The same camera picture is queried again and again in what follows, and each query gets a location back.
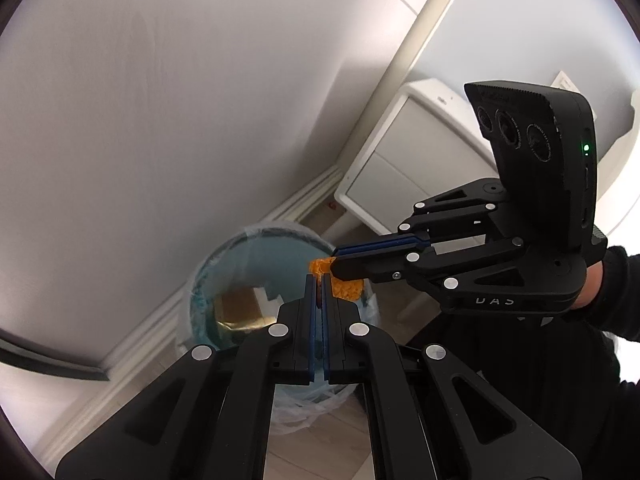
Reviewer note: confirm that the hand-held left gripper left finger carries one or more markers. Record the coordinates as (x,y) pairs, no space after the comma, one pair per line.
(300,332)

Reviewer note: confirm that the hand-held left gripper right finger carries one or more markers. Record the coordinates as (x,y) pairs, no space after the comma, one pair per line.
(337,332)

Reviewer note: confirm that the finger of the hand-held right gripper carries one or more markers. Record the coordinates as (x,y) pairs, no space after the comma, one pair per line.
(380,245)
(380,266)

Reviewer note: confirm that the orange peel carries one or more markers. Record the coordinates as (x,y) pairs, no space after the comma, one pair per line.
(345,290)

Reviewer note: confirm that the gold cardboard box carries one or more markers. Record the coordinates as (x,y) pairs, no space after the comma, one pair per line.
(240,310)

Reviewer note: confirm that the blue trash bin with liner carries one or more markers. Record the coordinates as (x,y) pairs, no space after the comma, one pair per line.
(260,265)

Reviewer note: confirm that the person's right hand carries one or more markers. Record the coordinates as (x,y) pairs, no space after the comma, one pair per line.
(592,285)

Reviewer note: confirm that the white nightstand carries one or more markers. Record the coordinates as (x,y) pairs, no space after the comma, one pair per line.
(400,160)

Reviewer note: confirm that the person's black clothing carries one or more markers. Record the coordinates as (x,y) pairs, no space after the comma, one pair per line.
(525,385)

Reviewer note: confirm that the white wall socket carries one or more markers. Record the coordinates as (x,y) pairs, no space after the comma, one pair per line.
(563,81)

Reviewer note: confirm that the white door frame trim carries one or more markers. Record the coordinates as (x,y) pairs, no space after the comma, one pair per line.
(400,70)

